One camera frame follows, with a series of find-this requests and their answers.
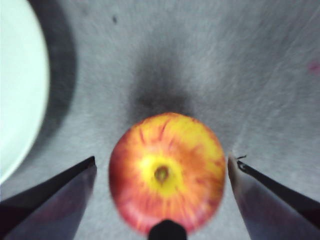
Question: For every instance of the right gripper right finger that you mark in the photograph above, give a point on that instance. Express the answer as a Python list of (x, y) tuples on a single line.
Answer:
[(275, 212)]

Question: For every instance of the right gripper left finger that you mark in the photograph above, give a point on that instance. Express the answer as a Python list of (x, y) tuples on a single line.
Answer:
[(50, 212)]

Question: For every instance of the red yellow apple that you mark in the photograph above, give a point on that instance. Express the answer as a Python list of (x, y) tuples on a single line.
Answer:
[(167, 175)]

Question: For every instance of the green plate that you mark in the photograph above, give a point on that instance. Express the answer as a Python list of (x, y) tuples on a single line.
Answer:
[(20, 87)]

